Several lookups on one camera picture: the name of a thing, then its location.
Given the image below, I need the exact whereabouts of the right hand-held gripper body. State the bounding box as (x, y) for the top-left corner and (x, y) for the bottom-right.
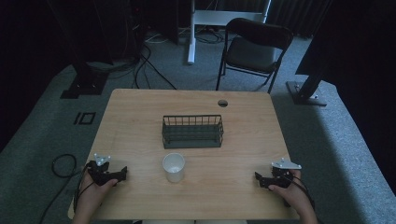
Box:
(260, 157), (303, 189)

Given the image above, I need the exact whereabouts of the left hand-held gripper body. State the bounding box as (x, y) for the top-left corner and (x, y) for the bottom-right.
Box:
(86, 152), (123, 187)

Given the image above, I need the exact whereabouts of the white cup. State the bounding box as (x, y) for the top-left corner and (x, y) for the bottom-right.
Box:
(162, 152), (186, 184)

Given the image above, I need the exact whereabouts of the dark wire basket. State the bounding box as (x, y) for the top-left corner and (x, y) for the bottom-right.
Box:
(162, 114), (225, 149)

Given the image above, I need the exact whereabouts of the person's left hand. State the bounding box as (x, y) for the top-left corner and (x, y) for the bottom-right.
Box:
(77, 172), (119, 210)

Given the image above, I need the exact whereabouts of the person's right hand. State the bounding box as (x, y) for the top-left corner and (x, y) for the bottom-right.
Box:
(268, 169), (313, 216)

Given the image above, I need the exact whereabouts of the black metal stand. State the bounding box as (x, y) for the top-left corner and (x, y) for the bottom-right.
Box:
(46, 0), (114, 100)
(285, 0), (335, 107)

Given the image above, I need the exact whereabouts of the black folding chair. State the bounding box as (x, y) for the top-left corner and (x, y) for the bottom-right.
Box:
(215, 17), (295, 94)

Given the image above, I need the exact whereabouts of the black cable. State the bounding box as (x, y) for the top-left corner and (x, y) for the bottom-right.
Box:
(281, 174), (323, 224)
(38, 153), (92, 224)

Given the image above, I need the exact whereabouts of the bundle of black floor cables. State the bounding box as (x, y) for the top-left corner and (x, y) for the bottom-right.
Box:
(87, 27), (225, 91)

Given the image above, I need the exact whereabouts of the white desk frame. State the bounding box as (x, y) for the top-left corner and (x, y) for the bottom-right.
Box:
(187, 0), (273, 65)

